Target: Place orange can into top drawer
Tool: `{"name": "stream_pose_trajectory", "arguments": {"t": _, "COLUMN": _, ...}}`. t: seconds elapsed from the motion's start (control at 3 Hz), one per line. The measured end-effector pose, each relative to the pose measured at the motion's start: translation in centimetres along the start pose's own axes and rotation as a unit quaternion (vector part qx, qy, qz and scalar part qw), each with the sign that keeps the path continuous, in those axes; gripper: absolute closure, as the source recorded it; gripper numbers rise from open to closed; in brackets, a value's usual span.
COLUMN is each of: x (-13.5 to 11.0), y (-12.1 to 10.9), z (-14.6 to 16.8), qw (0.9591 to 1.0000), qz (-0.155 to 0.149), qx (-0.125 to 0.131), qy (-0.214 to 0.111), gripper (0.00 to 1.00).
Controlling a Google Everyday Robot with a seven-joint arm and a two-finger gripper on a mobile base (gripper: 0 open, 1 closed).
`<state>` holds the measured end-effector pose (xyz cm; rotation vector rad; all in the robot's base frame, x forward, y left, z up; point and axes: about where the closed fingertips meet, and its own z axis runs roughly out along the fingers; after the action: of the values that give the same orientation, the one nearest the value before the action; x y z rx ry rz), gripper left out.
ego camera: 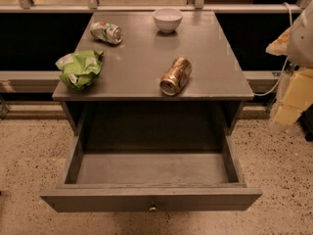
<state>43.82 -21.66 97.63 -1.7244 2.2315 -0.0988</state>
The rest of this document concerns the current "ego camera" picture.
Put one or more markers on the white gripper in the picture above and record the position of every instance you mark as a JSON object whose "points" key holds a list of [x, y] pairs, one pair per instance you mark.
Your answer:
{"points": [[301, 39]]}

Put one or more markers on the green white soda can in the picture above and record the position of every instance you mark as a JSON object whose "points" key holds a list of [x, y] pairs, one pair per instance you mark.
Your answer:
{"points": [[106, 32]]}

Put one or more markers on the grey wooden cabinet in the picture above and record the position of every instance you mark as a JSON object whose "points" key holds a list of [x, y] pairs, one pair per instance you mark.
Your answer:
{"points": [[132, 70]]}

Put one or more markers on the brass drawer knob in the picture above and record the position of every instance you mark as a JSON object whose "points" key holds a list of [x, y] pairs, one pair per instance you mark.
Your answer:
{"points": [[153, 209]]}

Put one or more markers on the open grey top drawer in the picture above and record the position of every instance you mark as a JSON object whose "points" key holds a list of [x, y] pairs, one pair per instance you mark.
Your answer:
{"points": [[129, 156]]}

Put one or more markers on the orange soda can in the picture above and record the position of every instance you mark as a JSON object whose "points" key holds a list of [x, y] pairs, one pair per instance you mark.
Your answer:
{"points": [[176, 77]]}

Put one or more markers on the green chip bag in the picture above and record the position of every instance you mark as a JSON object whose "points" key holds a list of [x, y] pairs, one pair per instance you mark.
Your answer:
{"points": [[80, 69]]}

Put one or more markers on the white ceramic bowl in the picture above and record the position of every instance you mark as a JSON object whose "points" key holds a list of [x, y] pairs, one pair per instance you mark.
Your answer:
{"points": [[167, 19]]}

